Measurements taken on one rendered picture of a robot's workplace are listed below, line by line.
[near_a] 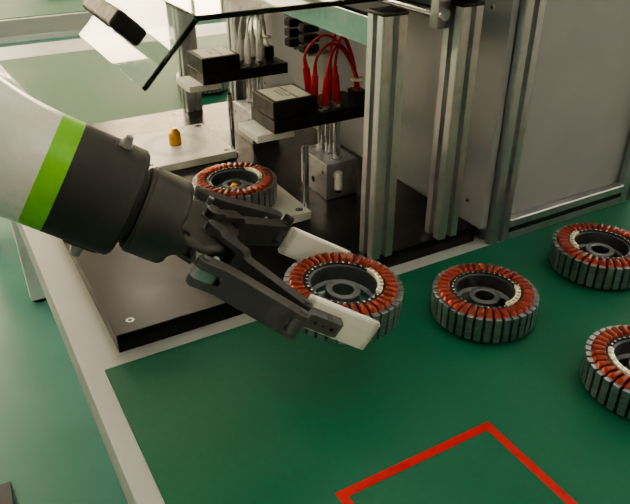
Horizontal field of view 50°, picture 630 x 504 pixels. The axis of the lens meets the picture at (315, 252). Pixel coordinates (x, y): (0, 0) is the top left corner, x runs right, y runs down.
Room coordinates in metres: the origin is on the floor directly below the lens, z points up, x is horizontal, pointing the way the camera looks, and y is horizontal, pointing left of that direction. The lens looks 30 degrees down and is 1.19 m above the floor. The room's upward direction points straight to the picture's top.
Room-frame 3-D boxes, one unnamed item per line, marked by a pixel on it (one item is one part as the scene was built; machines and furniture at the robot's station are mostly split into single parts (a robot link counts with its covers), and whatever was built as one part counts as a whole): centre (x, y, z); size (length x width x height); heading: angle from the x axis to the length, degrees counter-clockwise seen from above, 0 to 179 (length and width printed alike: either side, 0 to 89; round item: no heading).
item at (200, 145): (1.03, 0.23, 0.78); 0.15 x 0.15 x 0.01; 30
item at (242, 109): (1.11, 0.10, 0.80); 0.08 x 0.05 x 0.06; 30
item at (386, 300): (0.53, -0.03, 0.83); 0.11 x 0.11 x 0.04
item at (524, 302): (0.61, -0.18, 0.77); 0.11 x 0.11 x 0.04
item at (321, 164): (0.89, -0.02, 0.80); 0.08 x 0.05 x 0.06; 30
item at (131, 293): (0.94, 0.15, 0.76); 0.64 x 0.47 x 0.02; 30
